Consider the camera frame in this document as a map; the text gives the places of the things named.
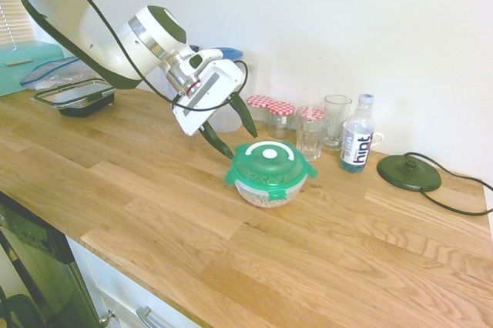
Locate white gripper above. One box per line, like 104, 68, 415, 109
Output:
171, 58, 259, 160

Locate green round container lid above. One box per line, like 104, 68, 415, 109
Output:
223, 140, 319, 200

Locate glass jar red checkered lid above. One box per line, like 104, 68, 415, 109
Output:
266, 100, 297, 140
246, 95, 273, 132
297, 105, 329, 140

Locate clear pitcher with blue lid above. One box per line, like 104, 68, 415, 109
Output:
210, 46, 257, 134

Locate clear plastic food container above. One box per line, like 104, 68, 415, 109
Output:
234, 172, 310, 210

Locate faceted glass tumbler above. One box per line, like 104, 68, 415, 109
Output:
294, 106, 330, 161

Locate tall footed drinking glass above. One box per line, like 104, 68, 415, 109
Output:
323, 94, 354, 152

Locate hint water bottle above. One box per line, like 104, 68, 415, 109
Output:
339, 92, 377, 175

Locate black kettle base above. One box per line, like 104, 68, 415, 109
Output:
376, 153, 443, 193

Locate clear zip bag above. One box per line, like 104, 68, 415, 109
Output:
19, 55, 100, 92

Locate white kitchen cabinet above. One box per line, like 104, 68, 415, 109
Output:
66, 235, 196, 328

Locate teal bread box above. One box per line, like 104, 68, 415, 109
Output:
0, 40, 79, 99

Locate silver cabinet knob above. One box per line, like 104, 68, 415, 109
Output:
97, 309, 117, 326

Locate stainless steel dishwasher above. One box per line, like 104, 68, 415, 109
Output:
0, 190, 103, 328

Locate window blinds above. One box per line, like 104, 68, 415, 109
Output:
0, 0, 40, 47

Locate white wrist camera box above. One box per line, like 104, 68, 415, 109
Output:
182, 48, 225, 75

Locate ring cereal pile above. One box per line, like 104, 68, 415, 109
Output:
238, 172, 302, 208

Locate silver drawer handle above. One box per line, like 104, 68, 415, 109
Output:
135, 305, 171, 328

